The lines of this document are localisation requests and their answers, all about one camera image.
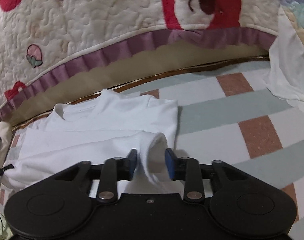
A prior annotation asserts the floral patchwork quilt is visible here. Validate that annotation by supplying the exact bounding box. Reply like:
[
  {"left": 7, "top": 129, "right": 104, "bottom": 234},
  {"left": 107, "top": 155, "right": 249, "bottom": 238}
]
[{"left": 263, "top": 0, "right": 304, "bottom": 113}]

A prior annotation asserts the white folded cloth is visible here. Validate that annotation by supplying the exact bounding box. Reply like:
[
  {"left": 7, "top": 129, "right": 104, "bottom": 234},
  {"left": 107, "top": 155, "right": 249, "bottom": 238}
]
[{"left": 0, "top": 121, "right": 13, "bottom": 155}]

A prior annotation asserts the checkered floor mat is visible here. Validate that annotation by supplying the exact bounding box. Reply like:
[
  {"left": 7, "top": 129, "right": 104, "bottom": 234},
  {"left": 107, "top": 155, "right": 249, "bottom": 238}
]
[{"left": 0, "top": 65, "right": 304, "bottom": 228}]

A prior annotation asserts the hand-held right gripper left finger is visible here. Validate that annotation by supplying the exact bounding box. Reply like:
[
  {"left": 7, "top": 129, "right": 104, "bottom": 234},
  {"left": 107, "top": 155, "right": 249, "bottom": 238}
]
[{"left": 54, "top": 148, "right": 138, "bottom": 204}]

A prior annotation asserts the light green cloth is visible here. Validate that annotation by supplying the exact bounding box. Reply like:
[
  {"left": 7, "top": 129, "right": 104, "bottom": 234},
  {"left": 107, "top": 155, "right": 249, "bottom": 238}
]
[{"left": 0, "top": 226, "right": 16, "bottom": 240}]

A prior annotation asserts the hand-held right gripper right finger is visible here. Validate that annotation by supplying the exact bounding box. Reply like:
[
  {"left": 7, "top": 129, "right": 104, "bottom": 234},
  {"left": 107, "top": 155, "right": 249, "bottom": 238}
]
[{"left": 165, "top": 147, "right": 244, "bottom": 204}]

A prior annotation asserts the white long-sleeve shirt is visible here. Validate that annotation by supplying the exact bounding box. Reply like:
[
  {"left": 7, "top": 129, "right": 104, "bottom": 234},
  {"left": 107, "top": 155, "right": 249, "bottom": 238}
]
[{"left": 2, "top": 89, "right": 179, "bottom": 193}]

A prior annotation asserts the red bear print quilt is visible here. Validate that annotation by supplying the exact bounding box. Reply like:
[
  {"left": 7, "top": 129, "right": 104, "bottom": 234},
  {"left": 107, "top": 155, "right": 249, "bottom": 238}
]
[{"left": 0, "top": 0, "right": 282, "bottom": 125}]

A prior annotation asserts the black cable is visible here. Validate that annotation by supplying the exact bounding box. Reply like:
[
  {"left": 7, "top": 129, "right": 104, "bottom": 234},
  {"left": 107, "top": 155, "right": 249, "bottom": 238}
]
[{"left": 0, "top": 164, "right": 15, "bottom": 183}]

